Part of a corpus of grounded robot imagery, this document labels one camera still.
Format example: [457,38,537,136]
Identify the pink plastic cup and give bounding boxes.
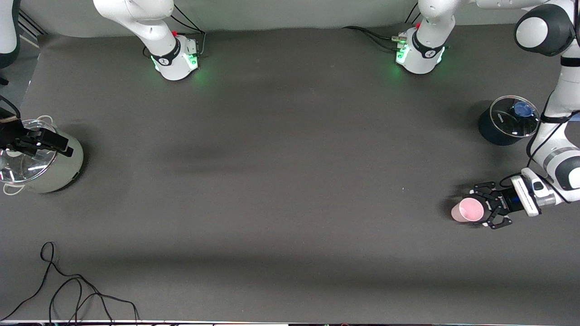
[451,197,485,223]

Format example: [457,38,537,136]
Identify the glass lid with pale knob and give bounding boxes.
[0,119,59,184]

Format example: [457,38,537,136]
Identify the dark blue saucepan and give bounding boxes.
[478,95,580,146]

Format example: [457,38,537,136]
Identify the glass lid with blue knob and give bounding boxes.
[491,95,541,138]

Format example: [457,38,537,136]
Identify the black cable along right arm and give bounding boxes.
[0,95,21,118]

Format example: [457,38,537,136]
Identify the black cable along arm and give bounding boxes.
[498,93,574,204]
[0,95,21,118]

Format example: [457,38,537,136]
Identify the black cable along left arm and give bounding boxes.
[498,93,574,204]

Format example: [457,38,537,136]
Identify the thin black loose cable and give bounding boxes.
[0,241,139,323]

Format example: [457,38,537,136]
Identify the grey metal rail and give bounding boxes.
[18,11,48,46]

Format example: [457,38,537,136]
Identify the black left arm base cables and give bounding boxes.
[342,26,404,53]

